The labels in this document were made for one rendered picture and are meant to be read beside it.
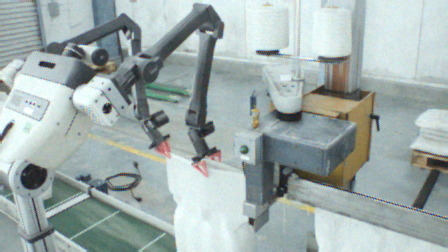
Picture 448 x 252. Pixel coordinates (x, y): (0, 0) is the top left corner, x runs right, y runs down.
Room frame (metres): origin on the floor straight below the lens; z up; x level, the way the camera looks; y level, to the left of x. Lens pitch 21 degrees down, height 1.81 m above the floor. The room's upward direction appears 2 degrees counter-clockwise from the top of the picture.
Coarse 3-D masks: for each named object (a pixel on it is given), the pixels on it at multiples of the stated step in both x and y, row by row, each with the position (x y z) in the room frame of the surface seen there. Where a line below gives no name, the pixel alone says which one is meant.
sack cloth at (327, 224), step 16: (320, 208) 1.22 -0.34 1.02; (320, 224) 1.21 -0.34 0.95; (336, 224) 1.18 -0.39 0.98; (352, 224) 1.14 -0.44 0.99; (368, 224) 1.11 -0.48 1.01; (320, 240) 1.20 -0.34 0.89; (336, 240) 1.16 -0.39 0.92; (352, 240) 1.13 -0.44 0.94; (368, 240) 1.10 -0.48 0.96; (384, 240) 1.07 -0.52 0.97; (400, 240) 1.04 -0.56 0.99; (416, 240) 1.01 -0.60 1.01
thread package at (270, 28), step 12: (252, 12) 1.51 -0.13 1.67; (264, 12) 1.49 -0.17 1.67; (276, 12) 1.49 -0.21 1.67; (288, 12) 1.54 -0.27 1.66; (252, 24) 1.51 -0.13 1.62; (264, 24) 1.48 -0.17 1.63; (276, 24) 1.49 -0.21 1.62; (288, 24) 1.54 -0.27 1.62; (252, 36) 1.51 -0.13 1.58; (264, 36) 1.48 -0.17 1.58; (276, 36) 1.48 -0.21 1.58; (288, 36) 1.53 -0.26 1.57; (252, 48) 1.51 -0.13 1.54; (264, 48) 1.48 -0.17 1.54; (276, 48) 1.49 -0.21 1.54
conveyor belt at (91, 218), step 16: (80, 208) 2.30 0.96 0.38; (96, 208) 2.30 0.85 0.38; (112, 208) 2.29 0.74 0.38; (64, 224) 2.12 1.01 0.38; (80, 224) 2.11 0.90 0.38; (96, 224) 2.11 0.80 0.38; (112, 224) 2.11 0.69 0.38; (128, 224) 2.10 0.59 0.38; (144, 224) 2.10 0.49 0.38; (80, 240) 1.95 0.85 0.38; (96, 240) 1.95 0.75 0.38; (112, 240) 1.94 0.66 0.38; (128, 240) 1.94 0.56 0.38; (144, 240) 1.94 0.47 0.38; (160, 240) 1.93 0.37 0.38
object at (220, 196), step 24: (168, 168) 1.68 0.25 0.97; (192, 168) 1.57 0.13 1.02; (216, 168) 1.57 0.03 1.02; (192, 192) 1.57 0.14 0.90; (216, 192) 1.49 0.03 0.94; (240, 192) 1.45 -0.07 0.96; (192, 216) 1.52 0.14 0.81; (216, 216) 1.48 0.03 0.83; (240, 216) 1.45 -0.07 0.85; (192, 240) 1.50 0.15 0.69; (216, 240) 1.43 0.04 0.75; (240, 240) 1.40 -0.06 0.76
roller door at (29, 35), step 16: (0, 0) 7.88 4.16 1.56; (16, 0) 8.13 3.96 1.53; (32, 0) 8.39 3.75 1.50; (0, 16) 7.83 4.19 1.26; (16, 16) 8.08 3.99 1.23; (32, 16) 8.35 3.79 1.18; (0, 32) 7.79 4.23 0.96; (16, 32) 8.03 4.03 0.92; (32, 32) 8.31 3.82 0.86; (0, 48) 7.74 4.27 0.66; (16, 48) 7.99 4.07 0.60; (32, 48) 8.26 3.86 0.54; (0, 64) 7.69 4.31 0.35; (0, 80) 7.61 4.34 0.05
